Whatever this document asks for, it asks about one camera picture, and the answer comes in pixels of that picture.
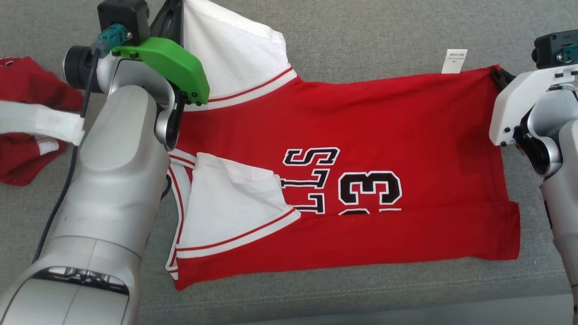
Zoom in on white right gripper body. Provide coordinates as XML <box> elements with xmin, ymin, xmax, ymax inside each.
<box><xmin>489</xmin><ymin>63</ymin><xmax>578</xmax><ymax>148</ymax></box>

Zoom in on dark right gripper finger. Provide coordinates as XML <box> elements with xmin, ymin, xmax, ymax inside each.
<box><xmin>491</xmin><ymin>67</ymin><xmax>516</xmax><ymax>90</ymax></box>

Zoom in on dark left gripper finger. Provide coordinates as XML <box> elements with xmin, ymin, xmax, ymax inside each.
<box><xmin>150</xmin><ymin>0</ymin><xmax>184</xmax><ymax>46</ymax></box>

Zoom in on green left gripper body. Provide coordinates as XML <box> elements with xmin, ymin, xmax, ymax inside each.
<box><xmin>111</xmin><ymin>37</ymin><xmax>211</xmax><ymax>106</ymax></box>

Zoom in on red basketball jersey white sleeves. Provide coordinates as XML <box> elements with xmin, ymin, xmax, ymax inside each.
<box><xmin>165</xmin><ymin>0</ymin><xmax>521</xmax><ymax>292</ymax></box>

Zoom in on red basketball shorts white stripe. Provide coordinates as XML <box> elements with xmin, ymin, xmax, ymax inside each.
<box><xmin>0</xmin><ymin>56</ymin><xmax>86</xmax><ymax>186</ymax></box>

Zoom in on grey fabric sofa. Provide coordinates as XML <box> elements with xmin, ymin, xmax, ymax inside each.
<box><xmin>0</xmin><ymin>0</ymin><xmax>578</xmax><ymax>325</ymax></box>

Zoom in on teal cable connector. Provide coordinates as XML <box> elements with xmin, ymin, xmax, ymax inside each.
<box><xmin>558</xmin><ymin>43</ymin><xmax>578</xmax><ymax>64</ymax></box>
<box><xmin>90</xmin><ymin>25</ymin><xmax>131</xmax><ymax>57</ymax></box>

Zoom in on white tape cable flag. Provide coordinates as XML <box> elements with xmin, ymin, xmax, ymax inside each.
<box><xmin>0</xmin><ymin>100</ymin><xmax>86</xmax><ymax>146</ymax></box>

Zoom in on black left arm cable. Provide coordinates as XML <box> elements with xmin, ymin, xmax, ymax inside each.
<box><xmin>32</xmin><ymin>47</ymin><xmax>102</xmax><ymax>265</ymax></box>

